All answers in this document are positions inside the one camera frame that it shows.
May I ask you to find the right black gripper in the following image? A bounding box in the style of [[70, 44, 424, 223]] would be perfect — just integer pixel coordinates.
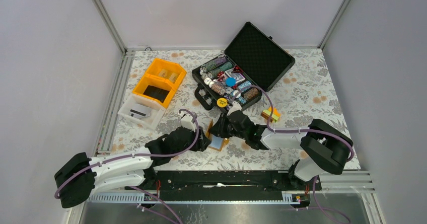
[[208, 112, 247, 140]]

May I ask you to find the orange card holder wallet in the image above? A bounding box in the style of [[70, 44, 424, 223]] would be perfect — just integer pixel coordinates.
[[205, 119, 230, 152]]

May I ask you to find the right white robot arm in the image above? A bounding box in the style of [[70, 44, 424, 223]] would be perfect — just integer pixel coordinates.
[[209, 110, 354, 190]]

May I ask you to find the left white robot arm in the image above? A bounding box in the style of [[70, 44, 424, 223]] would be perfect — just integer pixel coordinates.
[[54, 127, 211, 208]]

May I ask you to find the clear plastic card bin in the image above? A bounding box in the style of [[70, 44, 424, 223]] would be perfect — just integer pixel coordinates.
[[118, 94, 166, 130]]

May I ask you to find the white magnetic stripe card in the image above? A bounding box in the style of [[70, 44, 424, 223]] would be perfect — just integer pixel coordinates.
[[129, 109, 151, 119]]

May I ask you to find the playing card deck box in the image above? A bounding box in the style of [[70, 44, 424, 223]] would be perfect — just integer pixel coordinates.
[[225, 69, 245, 85]]

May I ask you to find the yellow round dealer button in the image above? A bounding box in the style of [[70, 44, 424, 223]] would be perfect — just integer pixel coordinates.
[[217, 98, 228, 108]]

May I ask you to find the blue round chip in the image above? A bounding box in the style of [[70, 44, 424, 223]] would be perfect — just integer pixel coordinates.
[[225, 77, 236, 87]]

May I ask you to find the orange sticky note block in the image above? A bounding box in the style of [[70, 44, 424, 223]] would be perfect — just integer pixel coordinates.
[[261, 107, 281, 123]]

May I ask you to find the yellow divided plastic bin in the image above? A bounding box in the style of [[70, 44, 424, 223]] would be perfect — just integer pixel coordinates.
[[132, 58, 187, 109]]

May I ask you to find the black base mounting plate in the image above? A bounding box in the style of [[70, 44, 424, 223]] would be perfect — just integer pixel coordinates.
[[138, 170, 322, 202]]

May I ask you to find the black poker chip case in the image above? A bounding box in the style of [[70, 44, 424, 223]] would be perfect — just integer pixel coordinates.
[[192, 22, 296, 110]]

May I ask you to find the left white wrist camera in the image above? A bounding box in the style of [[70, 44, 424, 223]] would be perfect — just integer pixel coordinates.
[[179, 111, 197, 132]]

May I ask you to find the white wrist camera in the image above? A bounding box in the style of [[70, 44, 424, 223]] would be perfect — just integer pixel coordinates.
[[179, 111, 197, 132], [227, 101, 242, 116]]

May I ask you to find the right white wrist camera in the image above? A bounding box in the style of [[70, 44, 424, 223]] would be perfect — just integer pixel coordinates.
[[227, 101, 242, 116]]

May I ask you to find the aluminium frame rail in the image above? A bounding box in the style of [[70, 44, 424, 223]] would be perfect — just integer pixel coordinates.
[[93, 48, 135, 157]]

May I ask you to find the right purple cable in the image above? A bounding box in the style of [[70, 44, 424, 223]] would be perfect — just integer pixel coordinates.
[[230, 85, 355, 224]]

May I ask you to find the purple cable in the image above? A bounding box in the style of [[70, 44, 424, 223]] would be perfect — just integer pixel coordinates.
[[230, 85, 355, 224], [54, 108, 201, 224]]

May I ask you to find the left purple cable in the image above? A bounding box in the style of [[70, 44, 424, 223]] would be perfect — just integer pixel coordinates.
[[54, 108, 201, 224]]

